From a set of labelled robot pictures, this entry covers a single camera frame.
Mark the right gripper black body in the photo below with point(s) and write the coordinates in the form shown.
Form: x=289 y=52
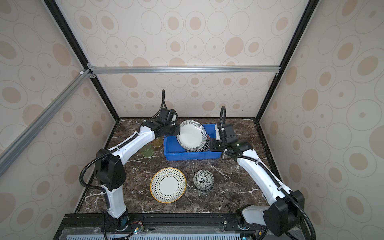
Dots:
x=217 y=145

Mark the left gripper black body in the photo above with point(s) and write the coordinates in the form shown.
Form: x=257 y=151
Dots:
x=172 y=130

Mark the flower pattern orange rim plate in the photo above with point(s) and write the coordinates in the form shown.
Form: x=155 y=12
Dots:
x=204 y=148

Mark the striped rim white plate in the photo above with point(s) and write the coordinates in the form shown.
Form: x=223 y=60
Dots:
x=193 y=135

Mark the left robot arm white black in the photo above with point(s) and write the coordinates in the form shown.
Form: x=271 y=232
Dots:
x=109 y=164

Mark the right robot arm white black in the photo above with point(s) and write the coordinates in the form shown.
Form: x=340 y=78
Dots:
x=286 y=207

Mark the blue plastic bin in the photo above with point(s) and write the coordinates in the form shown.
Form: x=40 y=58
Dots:
x=175 y=152

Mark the yellow transparent cup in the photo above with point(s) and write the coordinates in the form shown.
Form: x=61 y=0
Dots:
x=158 y=142

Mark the green transparent cup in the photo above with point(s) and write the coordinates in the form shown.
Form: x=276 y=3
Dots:
x=147 y=150

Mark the green floral ceramic bowl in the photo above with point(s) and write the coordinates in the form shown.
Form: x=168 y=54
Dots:
x=203 y=180

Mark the dotted yellow rim plate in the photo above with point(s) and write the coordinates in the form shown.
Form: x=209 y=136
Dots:
x=168 y=185

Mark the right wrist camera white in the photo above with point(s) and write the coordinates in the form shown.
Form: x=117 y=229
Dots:
x=217 y=129

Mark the horizontal aluminium frame bar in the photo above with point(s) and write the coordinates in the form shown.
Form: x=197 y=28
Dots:
x=185 y=70

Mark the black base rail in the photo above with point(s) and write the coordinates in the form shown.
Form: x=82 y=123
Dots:
x=145 y=226

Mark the left diagonal aluminium frame bar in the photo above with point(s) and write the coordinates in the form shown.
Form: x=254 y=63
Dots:
x=26 y=137

